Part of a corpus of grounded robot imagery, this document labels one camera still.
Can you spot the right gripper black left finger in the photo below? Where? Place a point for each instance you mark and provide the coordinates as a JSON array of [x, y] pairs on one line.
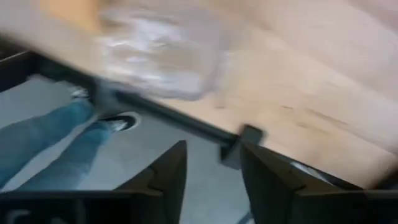
[[161, 193]]

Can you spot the yellow waffle cloth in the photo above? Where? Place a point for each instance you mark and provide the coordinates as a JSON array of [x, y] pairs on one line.
[[71, 12]]

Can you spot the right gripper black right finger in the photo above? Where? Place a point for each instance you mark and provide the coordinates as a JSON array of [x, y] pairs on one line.
[[273, 199]]

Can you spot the clear plastic faceted cup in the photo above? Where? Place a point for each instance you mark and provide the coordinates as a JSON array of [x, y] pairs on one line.
[[161, 56]]

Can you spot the person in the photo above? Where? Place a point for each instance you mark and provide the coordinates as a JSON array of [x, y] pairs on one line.
[[46, 137]]

